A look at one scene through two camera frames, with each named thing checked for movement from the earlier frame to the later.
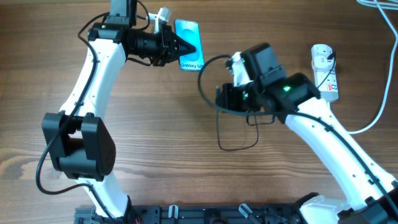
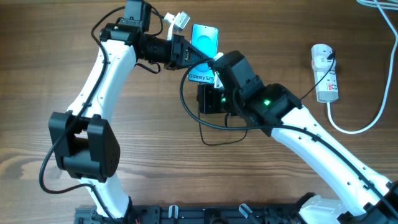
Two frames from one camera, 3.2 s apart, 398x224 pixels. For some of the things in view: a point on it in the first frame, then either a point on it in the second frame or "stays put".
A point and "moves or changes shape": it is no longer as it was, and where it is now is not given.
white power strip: (323, 62) stays put
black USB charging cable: (318, 86) → (331, 56)
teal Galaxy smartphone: (189, 31) moves or changes shape
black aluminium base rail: (212, 213) stays put
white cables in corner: (388, 4) stays put
